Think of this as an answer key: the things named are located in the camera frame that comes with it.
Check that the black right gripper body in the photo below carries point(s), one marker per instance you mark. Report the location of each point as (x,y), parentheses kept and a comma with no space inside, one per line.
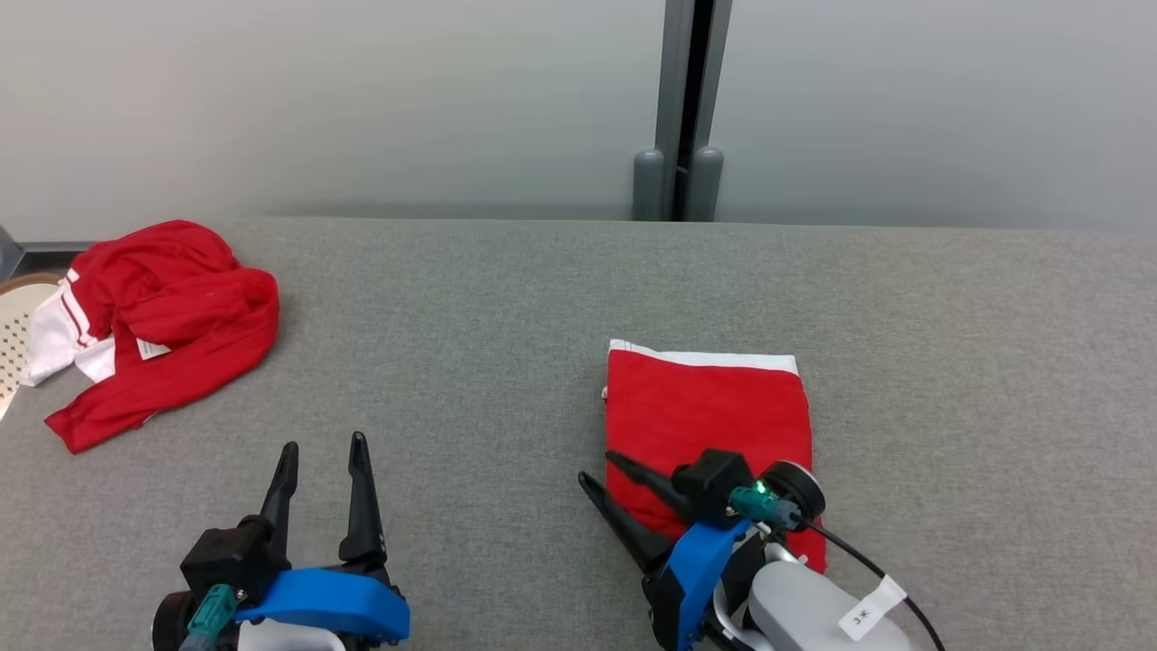
(804,484)

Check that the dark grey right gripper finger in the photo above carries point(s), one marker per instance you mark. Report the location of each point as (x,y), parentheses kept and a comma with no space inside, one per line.
(646,479)
(628,524)

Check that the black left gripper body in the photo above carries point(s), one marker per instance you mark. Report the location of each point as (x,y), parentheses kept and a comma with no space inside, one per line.
(167,624)

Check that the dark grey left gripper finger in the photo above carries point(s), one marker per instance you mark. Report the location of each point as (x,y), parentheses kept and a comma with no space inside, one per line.
(282,493)
(363,506)

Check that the red shorts with white trim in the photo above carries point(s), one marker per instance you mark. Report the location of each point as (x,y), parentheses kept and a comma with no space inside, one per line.
(705,407)

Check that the red shirt with white sleeves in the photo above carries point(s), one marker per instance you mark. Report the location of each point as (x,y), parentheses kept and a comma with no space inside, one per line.
(181,298)

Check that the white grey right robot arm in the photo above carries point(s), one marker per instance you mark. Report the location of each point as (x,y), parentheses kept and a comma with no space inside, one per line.
(804,606)

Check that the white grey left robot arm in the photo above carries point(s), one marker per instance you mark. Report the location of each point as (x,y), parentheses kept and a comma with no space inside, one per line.
(289,637)

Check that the white perforated laundry basket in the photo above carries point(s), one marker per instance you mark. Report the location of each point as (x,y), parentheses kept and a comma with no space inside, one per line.
(16,334)

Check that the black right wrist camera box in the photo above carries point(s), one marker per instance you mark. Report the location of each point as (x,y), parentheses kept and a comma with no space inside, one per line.
(714,479)

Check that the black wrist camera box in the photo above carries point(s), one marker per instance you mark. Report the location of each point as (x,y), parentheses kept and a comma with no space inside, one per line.
(714,479)
(226,556)

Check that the blue right camera bracket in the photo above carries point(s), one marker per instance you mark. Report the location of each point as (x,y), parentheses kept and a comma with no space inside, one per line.
(696,570)

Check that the blue camera bracket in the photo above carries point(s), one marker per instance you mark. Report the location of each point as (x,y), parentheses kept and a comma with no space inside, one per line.
(334,601)
(696,570)

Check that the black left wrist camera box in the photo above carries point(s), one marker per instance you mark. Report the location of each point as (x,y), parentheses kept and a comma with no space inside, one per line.
(226,556)

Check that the blue left camera bracket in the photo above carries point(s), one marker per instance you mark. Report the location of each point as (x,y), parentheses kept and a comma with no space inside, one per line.
(334,601)

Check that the grey cylinder post foot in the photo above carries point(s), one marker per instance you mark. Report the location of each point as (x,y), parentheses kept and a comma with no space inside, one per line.
(707,183)
(648,185)

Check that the dark grey floor rail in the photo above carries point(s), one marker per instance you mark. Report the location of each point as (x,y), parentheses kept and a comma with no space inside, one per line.
(7,253)

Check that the grey metal partition post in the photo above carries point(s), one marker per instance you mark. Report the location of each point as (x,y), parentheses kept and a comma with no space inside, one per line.
(673,72)

